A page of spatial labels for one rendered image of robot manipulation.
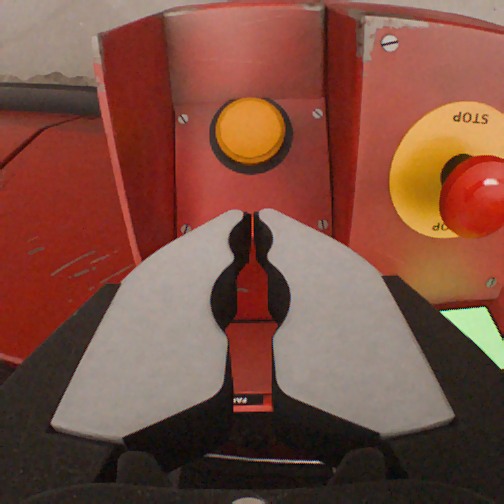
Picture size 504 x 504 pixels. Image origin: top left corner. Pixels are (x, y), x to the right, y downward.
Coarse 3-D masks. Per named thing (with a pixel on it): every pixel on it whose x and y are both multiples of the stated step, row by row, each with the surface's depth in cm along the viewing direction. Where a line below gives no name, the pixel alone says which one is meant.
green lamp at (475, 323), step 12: (444, 312) 22; (456, 312) 21; (468, 312) 21; (480, 312) 21; (456, 324) 21; (468, 324) 21; (480, 324) 21; (492, 324) 20; (480, 336) 20; (492, 336) 20; (492, 348) 19
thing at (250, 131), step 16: (224, 112) 22; (240, 112) 22; (256, 112) 22; (272, 112) 22; (224, 128) 22; (240, 128) 22; (256, 128) 22; (272, 128) 22; (224, 144) 22; (240, 144) 22; (256, 144) 22; (272, 144) 22; (240, 160) 22; (256, 160) 22
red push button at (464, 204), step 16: (448, 160) 17; (464, 160) 15; (480, 160) 14; (496, 160) 14; (448, 176) 15; (464, 176) 15; (480, 176) 14; (496, 176) 14; (448, 192) 15; (464, 192) 15; (480, 192) 15; (496, 192) 15; (448, 208) 15; (464, 208) 15; (480, 208) 15; (496, 208) 15; (448, 224) 16; (464, 224) 16; (480, 224) 16; (496, 224) 16
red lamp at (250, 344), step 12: (240, 324) 22; (252, 324) 22; (264, 324) 22; (276, 324) 22; (228, 336) 21; (240, 336) 21; (252, 336) 21; (264, 336) 21; (240, 348) 20; (252, 348) 20; (264, 348) 20; (240, 360) 20; (252, 360) 20; (264, 360) 20; (240, 372) 19; (252, 372) 19; (264, 372) 19; (240, 384) 19; (252, 384) 19; (264, 384) 19
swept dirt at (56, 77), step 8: (56, 72) 85; (0, 80) 85; (8, 80) 85; (16, 80) 85; (32, 80) 86; (40, 80) 86; (48, 80) 86; (56, 80) 86; (64, 80) 86; (72, 80) 87; (80, 80) 87; (88, 80) 87
